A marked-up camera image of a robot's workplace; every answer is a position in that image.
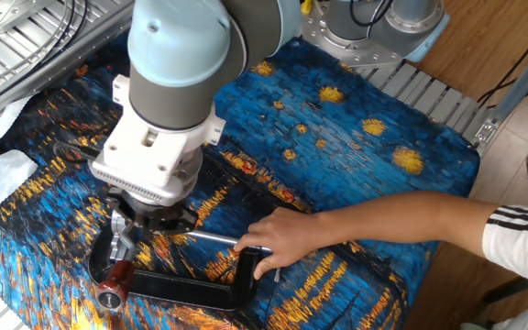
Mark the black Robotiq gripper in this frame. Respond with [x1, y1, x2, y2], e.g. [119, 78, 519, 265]
[105, 186, 200, 236]

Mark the black C-clamp with silver screw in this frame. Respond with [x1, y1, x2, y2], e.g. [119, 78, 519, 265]
[87, 223, 284, 312]

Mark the lever with red wooden knob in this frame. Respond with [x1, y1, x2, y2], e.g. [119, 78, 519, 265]
[93, 237, 137, 316]

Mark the person right forearm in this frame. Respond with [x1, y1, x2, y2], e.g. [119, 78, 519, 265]
[313, 190, 500, 259]

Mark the person right hand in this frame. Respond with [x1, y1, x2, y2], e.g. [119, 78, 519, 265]
[233, 205, 335, 281]

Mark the starry night painted cloth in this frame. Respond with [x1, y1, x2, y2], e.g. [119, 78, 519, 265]
[0, 31, 481, 330]

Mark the silver lever base bracket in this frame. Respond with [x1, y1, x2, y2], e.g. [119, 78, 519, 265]
[106, 208, 138, 263]

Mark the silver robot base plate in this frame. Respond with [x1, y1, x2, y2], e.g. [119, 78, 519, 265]
[299, 3, 405, 71]

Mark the aluminium frame bar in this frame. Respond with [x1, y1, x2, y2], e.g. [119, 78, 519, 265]
[471, 27, 528, 158]

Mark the black floor cable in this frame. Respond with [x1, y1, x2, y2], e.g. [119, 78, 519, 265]
[476, 15, 528, 110]

